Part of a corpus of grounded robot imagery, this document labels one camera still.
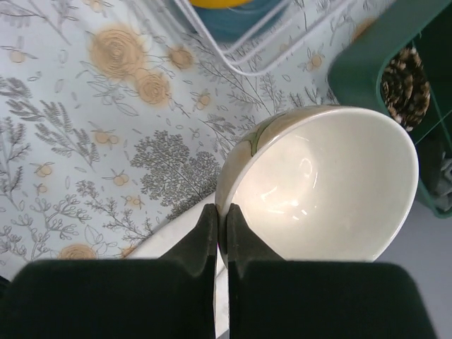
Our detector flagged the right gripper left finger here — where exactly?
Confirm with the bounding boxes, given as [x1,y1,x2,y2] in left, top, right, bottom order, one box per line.
[1,204,216,338]

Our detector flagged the green compartment tray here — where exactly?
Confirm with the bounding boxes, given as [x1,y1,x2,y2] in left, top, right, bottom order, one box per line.
[328,1,451,218]

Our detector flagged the floral table mat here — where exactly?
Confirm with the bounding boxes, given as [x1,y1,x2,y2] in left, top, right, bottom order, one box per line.
[1,1,364,275]

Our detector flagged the dark blue bowl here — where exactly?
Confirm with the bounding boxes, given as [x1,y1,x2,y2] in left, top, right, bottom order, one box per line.
[194,1,280,42]

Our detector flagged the white wire dish rack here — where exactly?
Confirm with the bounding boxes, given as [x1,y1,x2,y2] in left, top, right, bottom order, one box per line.
[165,1,387,76]

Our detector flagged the cream white bowl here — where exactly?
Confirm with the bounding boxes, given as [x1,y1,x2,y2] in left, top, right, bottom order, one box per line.
[215,105,419,261]

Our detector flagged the yellow bowl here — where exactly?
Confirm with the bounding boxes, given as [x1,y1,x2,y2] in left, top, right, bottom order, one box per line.
[189,0,250,9]

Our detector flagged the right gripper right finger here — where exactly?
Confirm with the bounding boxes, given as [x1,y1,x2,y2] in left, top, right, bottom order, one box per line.
[226,204,436,338]

